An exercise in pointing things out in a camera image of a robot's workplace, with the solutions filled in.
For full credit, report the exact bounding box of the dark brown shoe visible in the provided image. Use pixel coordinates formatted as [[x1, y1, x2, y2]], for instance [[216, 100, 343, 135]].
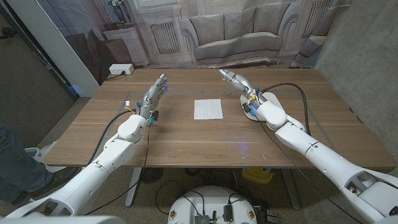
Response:
[[12, 166, 82, 205]]

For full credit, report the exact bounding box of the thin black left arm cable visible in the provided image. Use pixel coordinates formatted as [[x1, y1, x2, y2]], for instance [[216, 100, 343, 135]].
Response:
[[83, 124, 152, 216]]

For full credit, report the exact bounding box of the yellow object under table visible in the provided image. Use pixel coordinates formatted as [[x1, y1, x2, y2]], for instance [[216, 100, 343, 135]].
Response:
[[241, 167, 274, 184]]

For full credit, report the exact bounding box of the white power strip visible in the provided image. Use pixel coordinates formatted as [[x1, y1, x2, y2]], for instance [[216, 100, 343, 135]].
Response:
[[108, 63, 135, 75]]

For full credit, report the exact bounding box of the white table leg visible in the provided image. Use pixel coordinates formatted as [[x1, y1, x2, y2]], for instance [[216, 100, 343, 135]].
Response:
[[281, 167, 302, 210], [124, 167, 143, 208]]

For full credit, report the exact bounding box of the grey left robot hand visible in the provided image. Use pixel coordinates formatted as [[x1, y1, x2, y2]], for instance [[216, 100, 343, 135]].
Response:
[[136, 73, 170, 122]]

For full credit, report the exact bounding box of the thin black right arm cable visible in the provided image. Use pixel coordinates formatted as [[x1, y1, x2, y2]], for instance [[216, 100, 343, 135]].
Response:
[[257, 119, 364, 224]]

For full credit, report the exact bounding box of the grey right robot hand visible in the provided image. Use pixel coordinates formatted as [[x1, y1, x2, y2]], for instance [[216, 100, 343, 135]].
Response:
[[219, 68, 268, 108]]

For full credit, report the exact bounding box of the white robot chest shell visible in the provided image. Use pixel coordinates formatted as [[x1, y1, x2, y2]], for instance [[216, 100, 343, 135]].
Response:
[[0, 215, 125, 224]]

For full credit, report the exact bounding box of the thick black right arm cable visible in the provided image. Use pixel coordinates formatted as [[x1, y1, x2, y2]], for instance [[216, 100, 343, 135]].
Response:
[[261, 82, 312, 136]]

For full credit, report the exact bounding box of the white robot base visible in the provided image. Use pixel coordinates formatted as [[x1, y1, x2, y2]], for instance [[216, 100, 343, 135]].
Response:
[[167, 185, 258, 224]]

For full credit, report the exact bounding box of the person's leg in jeans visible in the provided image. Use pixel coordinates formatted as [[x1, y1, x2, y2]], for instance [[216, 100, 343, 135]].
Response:
[[0, 121, 53, 203]]

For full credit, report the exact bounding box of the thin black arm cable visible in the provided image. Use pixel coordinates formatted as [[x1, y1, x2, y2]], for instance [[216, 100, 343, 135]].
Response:
[[83, 124, 152, 216], [257, 119, 364, 224]]

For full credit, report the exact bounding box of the black round fan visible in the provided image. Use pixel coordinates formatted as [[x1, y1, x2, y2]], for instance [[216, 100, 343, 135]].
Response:
[[139, 167, 164, 185]]

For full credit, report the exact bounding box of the printed living room backdrop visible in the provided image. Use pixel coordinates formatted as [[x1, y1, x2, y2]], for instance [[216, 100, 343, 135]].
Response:
[[35, 0, 352, 86]]

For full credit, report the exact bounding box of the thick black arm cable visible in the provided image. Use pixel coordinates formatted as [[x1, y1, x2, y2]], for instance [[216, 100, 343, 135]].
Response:
[[261, 82, 312, 136], [88, 109, 137, 166]]

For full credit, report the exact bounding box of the black floor cable loop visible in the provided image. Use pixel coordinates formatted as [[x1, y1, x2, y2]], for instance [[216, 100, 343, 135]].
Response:
[[154, 179, 206, 216]]

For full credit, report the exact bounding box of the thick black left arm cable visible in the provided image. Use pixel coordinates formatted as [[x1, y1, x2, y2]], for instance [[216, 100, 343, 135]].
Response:
[[88, 109, 137, 166]]

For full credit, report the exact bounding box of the white square paper plate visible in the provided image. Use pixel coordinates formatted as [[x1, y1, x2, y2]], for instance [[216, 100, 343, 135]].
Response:
[[239, 91, 285, 121]]

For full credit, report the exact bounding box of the white plastic floor base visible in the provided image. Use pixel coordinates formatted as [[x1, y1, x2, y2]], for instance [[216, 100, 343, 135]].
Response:
[[24, 139, 66, 174]]

